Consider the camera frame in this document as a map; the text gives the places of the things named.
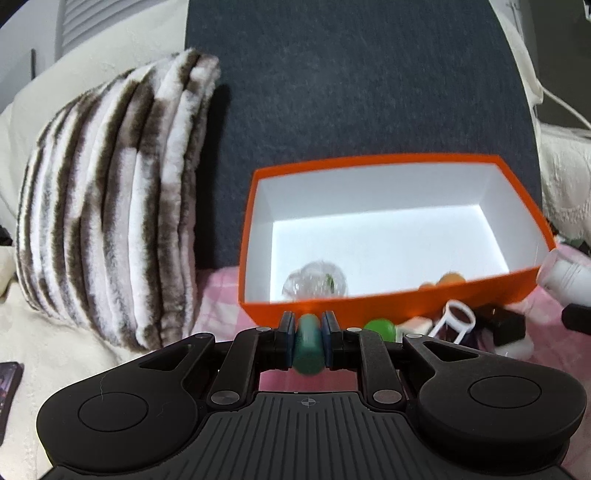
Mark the striped fluffy pillow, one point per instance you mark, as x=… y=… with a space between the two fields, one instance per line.
x=115 y=207

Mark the white louvered door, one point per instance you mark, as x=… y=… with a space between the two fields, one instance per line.
x=83 y=23

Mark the small black box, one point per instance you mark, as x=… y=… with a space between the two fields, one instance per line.
x=503 y=323

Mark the white embroidered bedspread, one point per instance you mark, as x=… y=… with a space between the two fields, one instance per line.
x=568 y=175

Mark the small orange ball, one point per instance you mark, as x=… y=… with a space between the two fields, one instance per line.
x=450 y=279

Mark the teal cylinder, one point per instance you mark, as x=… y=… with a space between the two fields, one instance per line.
x=309 y=344

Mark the clear plastic ball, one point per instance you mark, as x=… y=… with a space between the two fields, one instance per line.
x=314 y=281

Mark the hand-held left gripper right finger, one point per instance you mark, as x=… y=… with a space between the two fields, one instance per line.
x=328 y=342

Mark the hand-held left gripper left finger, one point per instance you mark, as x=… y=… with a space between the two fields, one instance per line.
x=288 y=342

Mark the black smartphone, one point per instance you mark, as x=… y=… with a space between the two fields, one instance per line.
x=8 y=387

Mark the green round lid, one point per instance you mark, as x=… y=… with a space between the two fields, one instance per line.
x=379 y=328

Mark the pink checked blanket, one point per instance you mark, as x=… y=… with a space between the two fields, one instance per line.
x=217 y=300

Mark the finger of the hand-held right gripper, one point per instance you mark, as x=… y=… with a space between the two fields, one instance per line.
x=577 y=316

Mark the dark green object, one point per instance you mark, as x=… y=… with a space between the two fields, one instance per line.
x=577 y=242

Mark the white USB charger cube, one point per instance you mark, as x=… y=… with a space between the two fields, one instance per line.
x=415 y=326

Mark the white plastic bottle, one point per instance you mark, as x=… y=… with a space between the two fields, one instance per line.
x=565 y=274

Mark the dark grey cushion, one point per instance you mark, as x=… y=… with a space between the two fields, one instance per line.
x=346 y=92

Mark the orange cardboard box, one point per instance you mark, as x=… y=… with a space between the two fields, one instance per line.
x=369 y=307

